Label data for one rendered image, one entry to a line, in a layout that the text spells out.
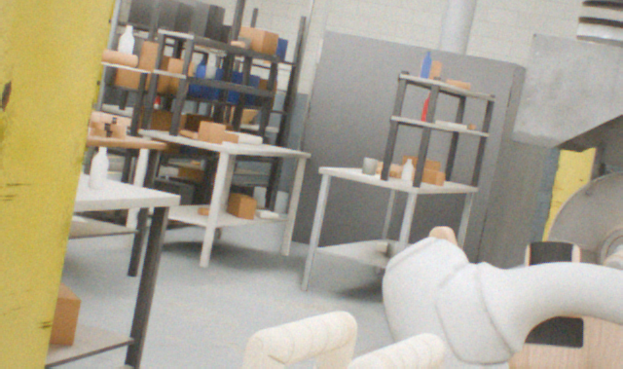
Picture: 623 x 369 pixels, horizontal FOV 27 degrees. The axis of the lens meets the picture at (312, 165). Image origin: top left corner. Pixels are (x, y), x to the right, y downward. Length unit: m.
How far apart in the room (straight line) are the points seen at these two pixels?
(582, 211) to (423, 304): 0.65
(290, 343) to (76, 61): 1.14
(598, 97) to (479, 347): 0.45
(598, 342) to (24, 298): 0.89
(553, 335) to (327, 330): 0.71
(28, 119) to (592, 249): 0.86
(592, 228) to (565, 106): 0.33
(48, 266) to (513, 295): 0.96
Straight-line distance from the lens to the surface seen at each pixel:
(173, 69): 9.83
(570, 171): 9.21
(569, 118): 1.70
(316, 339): 1.07
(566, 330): 1.77
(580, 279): 1.38
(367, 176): 9.41
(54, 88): 2.04
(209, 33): 12.05
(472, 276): 1.39
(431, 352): 1.10
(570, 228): 1.99
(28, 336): 2.14
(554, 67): 1.71
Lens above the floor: 1.39
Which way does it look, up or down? 3 degrees down
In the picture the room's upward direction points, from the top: 11 degrees clockwise
